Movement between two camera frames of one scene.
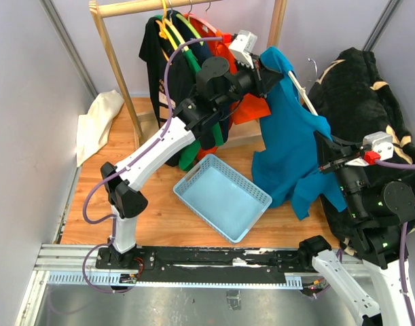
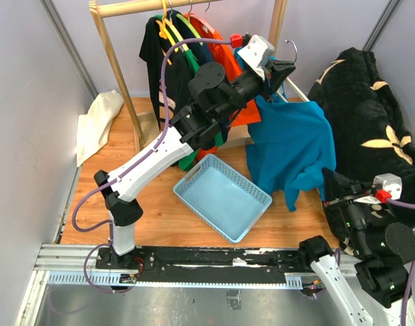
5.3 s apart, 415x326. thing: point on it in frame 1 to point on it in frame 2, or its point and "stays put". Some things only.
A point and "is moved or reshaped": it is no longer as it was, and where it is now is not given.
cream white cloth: (94, 123) stays put
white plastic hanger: (303, 90) to (289, 82)
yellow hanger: (165, 32) stays put
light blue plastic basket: (231, 203) stays put
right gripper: (328, 151) to (339, 190)
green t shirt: (189, 150) stays put
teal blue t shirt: (286, 168) is moved or reshaped
